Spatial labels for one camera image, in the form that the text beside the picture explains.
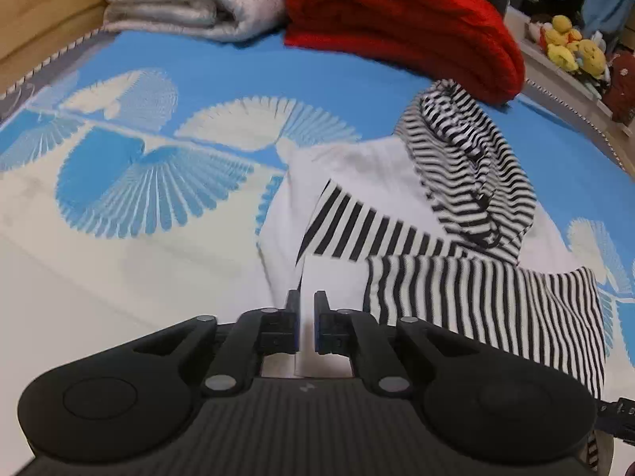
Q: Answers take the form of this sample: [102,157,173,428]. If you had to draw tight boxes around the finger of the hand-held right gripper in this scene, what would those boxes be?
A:
[595,397,635,441]

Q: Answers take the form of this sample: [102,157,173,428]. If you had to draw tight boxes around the black-white narrow striped garment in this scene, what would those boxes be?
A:
[363,78,609,472]

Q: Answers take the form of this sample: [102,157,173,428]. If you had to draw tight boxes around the white ledge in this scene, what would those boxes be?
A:
[503,10,635,132]

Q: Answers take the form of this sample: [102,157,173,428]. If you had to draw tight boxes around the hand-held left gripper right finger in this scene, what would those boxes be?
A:
[314,290,497,397]

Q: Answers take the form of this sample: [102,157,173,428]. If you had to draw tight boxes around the dark red plush toy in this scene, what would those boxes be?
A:
[604,50,635,123]

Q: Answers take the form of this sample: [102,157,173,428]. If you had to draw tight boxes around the yellow plush toy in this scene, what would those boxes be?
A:
[542,14,582,73]
[575,37,610,81]

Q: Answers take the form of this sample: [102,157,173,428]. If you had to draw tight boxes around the red folded knit blanket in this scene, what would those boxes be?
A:
[284,0,527,106]

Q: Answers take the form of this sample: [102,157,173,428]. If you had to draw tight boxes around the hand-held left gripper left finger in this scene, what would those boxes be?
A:
[118,289,301,397]

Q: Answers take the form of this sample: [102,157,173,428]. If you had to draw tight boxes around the blue and white printed blanket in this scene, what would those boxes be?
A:
[0,27,635,476]

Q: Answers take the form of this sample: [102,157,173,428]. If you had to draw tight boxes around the white garment with wide stripes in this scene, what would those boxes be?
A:
[255,140,572,378]

